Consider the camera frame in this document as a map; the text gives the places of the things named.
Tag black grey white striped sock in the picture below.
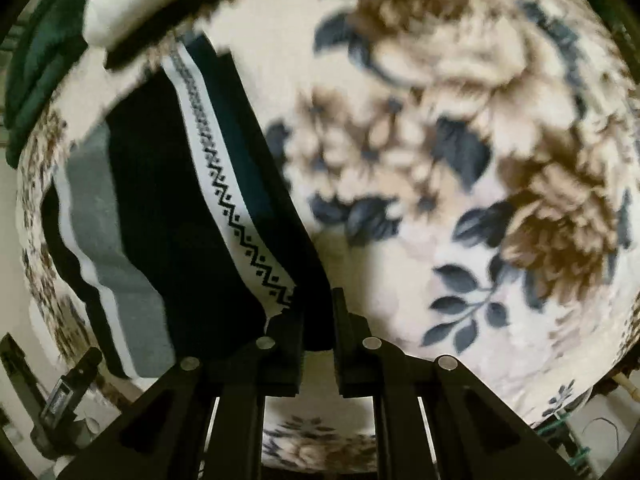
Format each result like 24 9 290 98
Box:
41 122 176 378

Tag black sock with patterned stripe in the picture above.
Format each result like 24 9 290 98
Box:
103 37 332 359

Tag floral fleece blanket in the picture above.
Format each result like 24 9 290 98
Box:
14 0 639 476

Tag black folded cloth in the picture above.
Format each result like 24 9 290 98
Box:
103 0 238 78

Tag dark green folded garment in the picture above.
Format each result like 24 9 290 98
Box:
4 0 87 168

